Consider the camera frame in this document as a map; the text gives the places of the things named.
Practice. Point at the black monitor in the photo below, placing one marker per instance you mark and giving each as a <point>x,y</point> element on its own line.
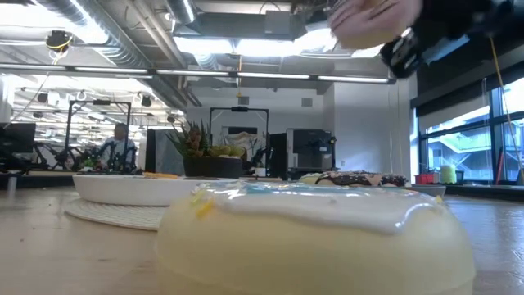
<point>16,139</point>

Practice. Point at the silver ribbed ventilation duct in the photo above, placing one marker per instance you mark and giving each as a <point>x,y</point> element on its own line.
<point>123,49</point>

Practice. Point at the large pink iced donut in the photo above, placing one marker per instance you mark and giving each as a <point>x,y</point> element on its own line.
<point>368,24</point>

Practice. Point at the potted succulent plant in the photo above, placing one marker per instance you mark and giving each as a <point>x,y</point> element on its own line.
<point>213,168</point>

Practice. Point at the dark grey plate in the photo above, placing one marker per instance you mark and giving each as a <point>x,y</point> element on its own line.
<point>430,190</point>

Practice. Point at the large chocolate white-drizzle donut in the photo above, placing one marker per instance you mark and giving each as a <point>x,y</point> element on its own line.
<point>360,179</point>

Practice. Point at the large green iced donut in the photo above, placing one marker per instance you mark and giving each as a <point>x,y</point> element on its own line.
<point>307,178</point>

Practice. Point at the round white woven placemat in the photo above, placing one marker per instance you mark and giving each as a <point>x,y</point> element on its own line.
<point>118,215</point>

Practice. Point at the large white blue-iced donut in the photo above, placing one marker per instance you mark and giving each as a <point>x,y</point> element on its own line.
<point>307,254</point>

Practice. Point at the red box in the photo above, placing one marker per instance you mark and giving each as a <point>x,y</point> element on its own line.
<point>424,179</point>

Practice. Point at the person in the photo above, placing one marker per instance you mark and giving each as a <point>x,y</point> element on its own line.
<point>120,143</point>

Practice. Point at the tall black rig frame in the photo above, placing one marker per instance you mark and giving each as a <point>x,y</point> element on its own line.
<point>98,102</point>

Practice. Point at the long ceiling light bar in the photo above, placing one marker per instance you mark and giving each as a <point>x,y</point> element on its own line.
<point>270,75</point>

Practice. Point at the white plate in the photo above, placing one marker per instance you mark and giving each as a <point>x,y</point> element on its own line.
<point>123,191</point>

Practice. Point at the black cabinet machine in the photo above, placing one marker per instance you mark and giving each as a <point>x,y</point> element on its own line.
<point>311,147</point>

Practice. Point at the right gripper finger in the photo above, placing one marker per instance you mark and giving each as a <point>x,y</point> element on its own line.
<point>403,55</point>

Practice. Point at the small white cup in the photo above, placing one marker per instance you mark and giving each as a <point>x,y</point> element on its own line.
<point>260,171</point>

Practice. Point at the grey ceiling box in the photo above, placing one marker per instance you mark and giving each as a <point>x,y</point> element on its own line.
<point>278,22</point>

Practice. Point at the black rig frame with camera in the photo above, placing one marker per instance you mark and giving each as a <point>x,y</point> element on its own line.
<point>239,109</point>

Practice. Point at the green white cup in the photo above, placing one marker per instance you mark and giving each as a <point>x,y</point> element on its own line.
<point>448,175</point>

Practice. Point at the black ceiling camera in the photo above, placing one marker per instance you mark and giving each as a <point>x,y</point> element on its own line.
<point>58,41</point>

